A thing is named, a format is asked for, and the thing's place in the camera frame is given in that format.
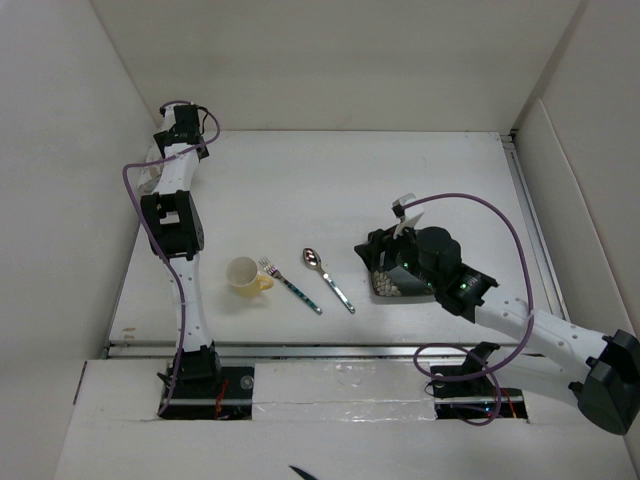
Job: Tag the white floral cloth napkin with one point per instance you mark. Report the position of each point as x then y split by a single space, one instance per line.
150 174

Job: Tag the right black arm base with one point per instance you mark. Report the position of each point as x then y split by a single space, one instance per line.
474 401

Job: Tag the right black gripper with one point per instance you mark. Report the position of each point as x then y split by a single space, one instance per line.
382 240

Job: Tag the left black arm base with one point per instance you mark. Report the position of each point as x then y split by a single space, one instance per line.
203 389

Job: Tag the fork with teal handle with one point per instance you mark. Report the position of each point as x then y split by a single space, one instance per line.
275 273

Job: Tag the black floral square plate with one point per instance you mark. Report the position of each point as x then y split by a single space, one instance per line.
398 285

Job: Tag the spoon with teal handle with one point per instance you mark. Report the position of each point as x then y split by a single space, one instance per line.
313 260

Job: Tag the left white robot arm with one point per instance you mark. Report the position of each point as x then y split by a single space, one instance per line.
177 237

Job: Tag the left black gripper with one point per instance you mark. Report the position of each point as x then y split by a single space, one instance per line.
161 136

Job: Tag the aluminium rail frame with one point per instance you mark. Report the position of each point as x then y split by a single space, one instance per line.
272 194

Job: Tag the yellow ceramic mug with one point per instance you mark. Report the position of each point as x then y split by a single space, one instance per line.
244 278

